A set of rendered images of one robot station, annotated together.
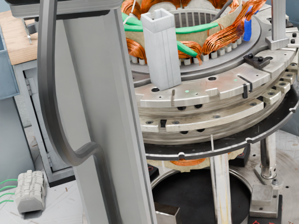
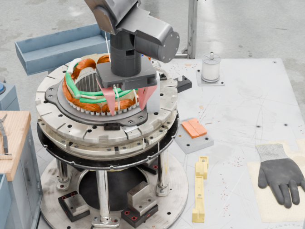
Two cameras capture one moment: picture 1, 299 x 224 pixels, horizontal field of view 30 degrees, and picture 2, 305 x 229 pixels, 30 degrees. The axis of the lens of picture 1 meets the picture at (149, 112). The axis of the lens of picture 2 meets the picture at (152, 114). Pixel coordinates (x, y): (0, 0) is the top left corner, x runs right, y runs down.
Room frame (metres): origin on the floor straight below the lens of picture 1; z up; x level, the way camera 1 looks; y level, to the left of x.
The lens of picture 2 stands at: (0.33, 0.92, 1.86)
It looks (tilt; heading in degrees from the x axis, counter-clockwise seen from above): 39 degrees down; 285
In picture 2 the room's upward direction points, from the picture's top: 1 degrees counter-clockwise
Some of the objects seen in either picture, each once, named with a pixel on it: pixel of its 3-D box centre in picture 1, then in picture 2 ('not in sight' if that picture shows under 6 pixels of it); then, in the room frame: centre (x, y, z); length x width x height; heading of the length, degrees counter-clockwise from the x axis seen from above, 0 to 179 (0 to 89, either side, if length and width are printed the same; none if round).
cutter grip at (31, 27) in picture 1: (39, 26); (5, 144); (0.85, 0.15, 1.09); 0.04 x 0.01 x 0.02; 119
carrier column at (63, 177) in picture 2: not in sight; (60, 151); (0.83, -0.03, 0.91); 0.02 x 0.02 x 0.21
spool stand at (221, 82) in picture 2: not in sight; (211, 65); (0.55, -0.62, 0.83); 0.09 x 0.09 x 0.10; 16
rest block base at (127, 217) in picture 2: not in sight; (140, 211); (0.61, 0.02, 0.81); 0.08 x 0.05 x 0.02; 60
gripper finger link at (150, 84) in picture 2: not in sight; (134, 90); (0.60, 0.07, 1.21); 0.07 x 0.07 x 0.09; 34
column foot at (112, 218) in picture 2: not in sight; (105, 221); (0.68, 0.07, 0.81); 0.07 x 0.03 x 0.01; 10
